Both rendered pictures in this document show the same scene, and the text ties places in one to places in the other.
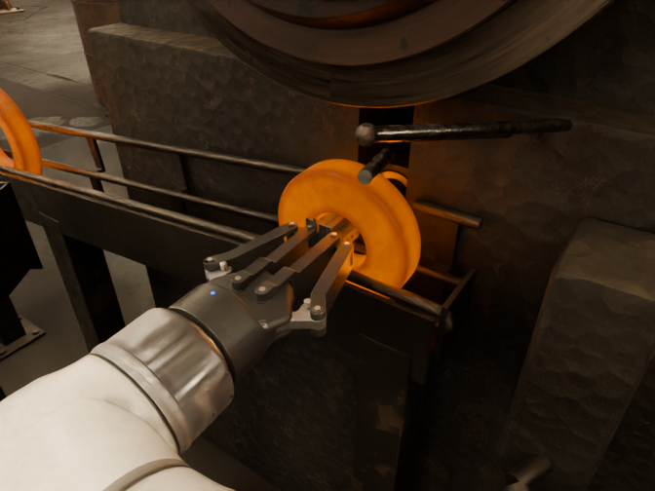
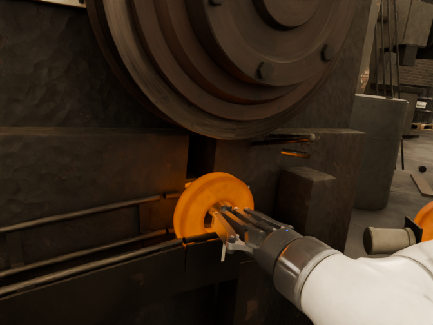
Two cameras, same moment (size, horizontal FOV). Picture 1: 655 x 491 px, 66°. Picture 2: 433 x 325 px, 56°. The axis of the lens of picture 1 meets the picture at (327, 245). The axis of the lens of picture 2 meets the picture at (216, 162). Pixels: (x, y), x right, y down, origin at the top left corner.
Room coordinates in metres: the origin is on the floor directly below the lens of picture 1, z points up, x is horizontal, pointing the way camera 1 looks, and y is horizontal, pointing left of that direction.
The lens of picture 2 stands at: (0.19, 0.62, 1.00)
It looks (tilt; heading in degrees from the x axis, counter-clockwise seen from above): 13 degrees down; 291
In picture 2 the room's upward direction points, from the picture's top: 6 degrees clockwise
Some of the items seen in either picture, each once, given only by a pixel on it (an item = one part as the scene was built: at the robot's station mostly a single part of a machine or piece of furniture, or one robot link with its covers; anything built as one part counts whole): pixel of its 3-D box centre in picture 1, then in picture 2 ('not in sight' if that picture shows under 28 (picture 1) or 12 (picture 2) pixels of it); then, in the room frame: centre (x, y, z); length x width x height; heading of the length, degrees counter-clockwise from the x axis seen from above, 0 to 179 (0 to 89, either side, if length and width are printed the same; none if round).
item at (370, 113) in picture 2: not in sight; (361, 147); (0.32, -2.97, 0.45); 0.59 x 0.59 x 0.89
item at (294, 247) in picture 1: (279, 264); (240, 229); (0.37, 0.04, 0.75); 0.11 x 0.01 x 0.04; 147
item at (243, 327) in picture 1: (238, 315); (273, 247); (0.30, 0.07, 0.74); 0.09 x 0.08 x 0.07; 146
